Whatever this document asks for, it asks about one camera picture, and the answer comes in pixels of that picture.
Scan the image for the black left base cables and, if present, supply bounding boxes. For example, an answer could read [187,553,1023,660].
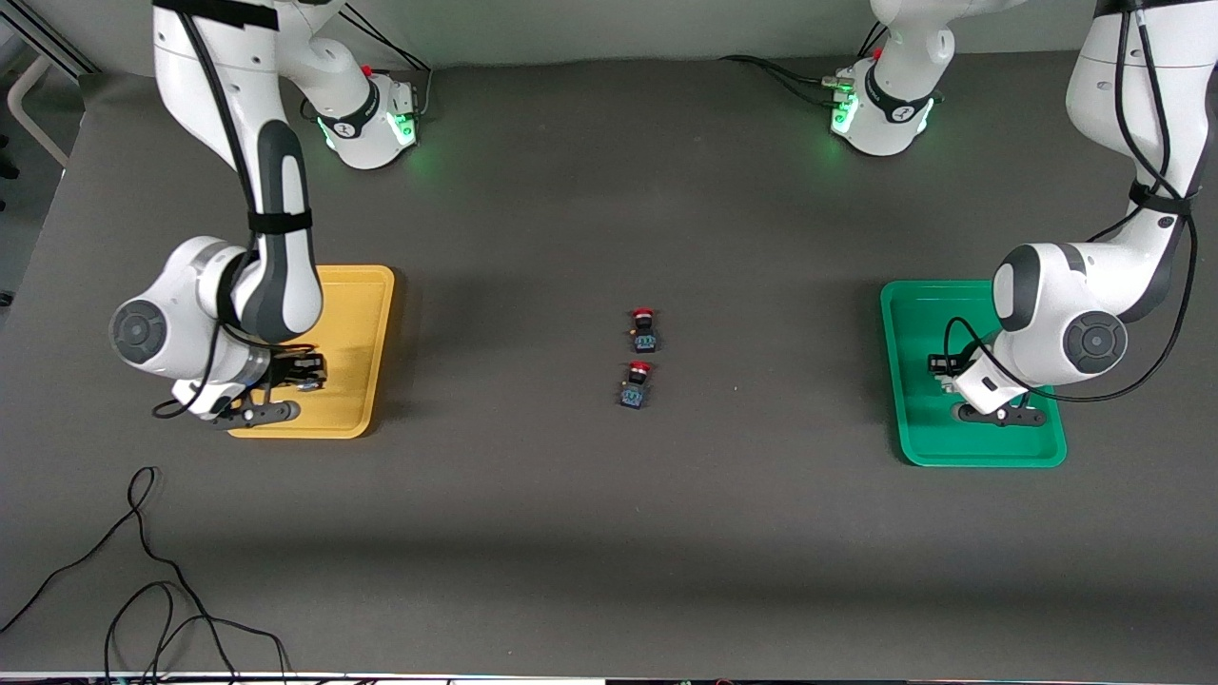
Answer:
[718,21,891,108]

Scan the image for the dark grey table mat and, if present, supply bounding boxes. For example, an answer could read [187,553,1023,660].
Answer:
[0,48,1218,678]

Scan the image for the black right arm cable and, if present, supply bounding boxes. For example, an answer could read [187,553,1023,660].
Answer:
[152,0,320,420]

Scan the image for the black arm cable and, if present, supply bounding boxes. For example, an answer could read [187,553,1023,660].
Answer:
[944,0,1198,402]
[152,0,320,420]

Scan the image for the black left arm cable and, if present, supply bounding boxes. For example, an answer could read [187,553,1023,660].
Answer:
[944,0,1198,402]

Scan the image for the thin black looped cable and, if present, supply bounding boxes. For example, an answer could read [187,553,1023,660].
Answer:
[0,466,239,684]

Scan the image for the white metal tube frame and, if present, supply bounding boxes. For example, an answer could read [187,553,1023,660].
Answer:
[8,52,72,167]

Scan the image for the yellow plastic tray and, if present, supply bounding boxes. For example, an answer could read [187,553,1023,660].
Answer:
[228,264,396,440]

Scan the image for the black right base cables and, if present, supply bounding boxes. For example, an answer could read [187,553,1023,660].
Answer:
[303,8,435,123]

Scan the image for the black base cables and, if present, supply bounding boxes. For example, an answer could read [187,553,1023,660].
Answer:
[303,8,435,123]
[718,21,891,108]

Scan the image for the green plastic tray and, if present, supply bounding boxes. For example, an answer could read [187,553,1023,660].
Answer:
[879,280,1069,468]

